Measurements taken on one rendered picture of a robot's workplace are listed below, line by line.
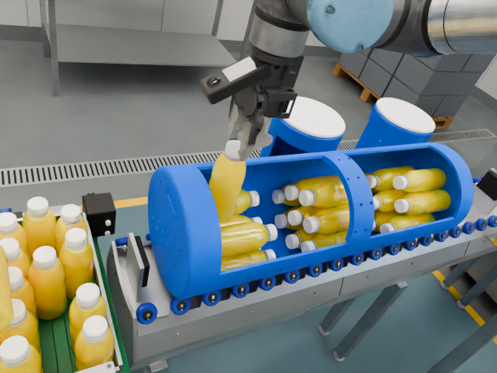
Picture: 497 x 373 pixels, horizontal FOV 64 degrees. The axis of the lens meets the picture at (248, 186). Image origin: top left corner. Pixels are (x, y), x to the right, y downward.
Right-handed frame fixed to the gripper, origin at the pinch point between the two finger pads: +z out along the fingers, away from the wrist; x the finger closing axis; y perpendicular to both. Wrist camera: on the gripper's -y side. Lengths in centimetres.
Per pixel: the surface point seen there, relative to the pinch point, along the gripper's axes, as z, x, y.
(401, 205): 22, -5, 57
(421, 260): 44, -12, 75
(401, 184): 17, -1, 57
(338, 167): 8.1, -0.2, 29.7
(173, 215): 14.8, -1.2, -10.8
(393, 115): 27, 49, 108
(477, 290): 114, -6, 184
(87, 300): 23.1, -10.5, -28.4
